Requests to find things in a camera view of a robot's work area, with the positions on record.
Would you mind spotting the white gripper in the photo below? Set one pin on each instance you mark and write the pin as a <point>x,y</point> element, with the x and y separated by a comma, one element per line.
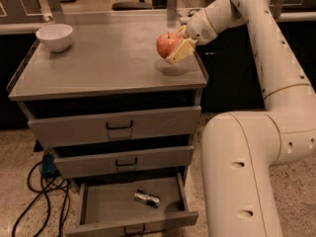
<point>198,28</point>

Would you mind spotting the red apple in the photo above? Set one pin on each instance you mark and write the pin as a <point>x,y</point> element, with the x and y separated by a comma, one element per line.
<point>166,43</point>

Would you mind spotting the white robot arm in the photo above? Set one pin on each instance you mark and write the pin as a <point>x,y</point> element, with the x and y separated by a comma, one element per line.
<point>238,148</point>

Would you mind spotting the grey top drawer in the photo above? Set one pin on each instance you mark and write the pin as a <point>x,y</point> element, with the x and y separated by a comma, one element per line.
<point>90,129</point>

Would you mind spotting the grey drawer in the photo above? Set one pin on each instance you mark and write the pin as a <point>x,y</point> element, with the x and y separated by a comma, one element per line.
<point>107,207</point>
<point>129,161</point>
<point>90,129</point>

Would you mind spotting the grey drawer cabinet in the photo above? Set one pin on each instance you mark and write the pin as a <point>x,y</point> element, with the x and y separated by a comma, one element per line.
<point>112,67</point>

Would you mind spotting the grey middle drawer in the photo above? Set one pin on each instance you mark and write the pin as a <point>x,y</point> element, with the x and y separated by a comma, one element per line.
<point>129,161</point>

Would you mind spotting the grey bottom drawer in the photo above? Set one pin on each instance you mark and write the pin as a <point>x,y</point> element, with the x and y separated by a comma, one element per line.
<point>107,207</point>

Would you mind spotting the dark counter cabinet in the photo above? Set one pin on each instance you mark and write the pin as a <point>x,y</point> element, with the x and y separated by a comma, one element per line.
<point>233,83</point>

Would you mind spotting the white ceramic bowl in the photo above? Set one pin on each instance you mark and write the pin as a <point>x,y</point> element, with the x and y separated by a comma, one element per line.
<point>56,37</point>

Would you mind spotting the crumpled silver foil packet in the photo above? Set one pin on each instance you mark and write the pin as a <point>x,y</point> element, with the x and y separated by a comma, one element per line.
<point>148,199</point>

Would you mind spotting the blue power box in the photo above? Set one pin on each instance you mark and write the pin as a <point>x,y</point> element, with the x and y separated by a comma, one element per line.
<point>47,167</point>

